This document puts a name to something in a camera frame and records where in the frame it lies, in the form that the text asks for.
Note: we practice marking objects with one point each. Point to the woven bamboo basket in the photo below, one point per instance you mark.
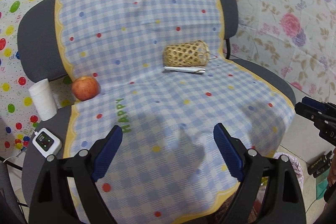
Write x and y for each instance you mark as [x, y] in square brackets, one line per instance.
[190, 54]

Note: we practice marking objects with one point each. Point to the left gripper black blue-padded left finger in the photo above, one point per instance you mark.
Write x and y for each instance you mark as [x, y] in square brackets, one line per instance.
[52, 201]

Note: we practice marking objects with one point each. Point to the grey office chair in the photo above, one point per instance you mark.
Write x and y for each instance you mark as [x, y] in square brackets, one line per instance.
[39, 42]

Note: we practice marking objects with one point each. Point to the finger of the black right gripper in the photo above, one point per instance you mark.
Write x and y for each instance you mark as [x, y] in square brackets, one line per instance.
[316, 111]

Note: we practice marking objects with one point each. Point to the red apple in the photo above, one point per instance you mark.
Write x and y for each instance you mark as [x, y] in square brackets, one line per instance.
[85, 88]

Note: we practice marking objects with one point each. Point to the person right hand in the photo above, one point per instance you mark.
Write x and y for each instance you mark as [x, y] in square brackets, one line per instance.
[331, 178]

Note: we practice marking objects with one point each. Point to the black tripod on floor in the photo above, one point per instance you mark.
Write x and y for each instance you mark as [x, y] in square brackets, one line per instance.
[320, 165]

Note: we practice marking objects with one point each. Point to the blue checkered blanket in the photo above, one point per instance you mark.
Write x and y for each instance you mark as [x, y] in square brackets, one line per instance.
[157, 82]

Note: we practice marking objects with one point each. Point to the white power bank device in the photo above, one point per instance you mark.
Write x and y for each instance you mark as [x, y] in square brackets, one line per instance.
[46, 142]

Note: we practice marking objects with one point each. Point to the trash bin with pink bag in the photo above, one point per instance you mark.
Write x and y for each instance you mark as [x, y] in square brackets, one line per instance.
[296, 167]

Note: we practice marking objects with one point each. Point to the white toilet paper roll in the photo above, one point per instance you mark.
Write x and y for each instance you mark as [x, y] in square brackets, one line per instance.
[43, 99]

